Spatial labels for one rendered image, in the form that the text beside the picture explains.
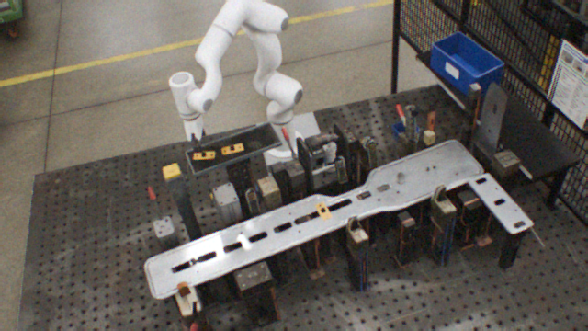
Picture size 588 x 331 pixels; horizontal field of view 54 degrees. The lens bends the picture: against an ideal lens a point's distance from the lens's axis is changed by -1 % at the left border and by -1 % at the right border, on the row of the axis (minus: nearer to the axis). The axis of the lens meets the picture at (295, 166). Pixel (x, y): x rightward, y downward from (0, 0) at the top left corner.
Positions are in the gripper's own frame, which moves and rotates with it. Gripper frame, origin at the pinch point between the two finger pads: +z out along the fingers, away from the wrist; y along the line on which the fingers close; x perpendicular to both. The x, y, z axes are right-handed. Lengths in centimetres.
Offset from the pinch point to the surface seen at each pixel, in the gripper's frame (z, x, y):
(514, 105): 21, 130, -33
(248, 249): 23.8, 17.7, 34.4
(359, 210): 24, 60, 18
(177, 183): 12.3, -10.3, 9.7
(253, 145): 7.8, 19.3, -4.2
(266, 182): 15.9, 24.4, 8.5
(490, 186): 24, 112, 9
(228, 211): 17.2, 10.0, 20.8
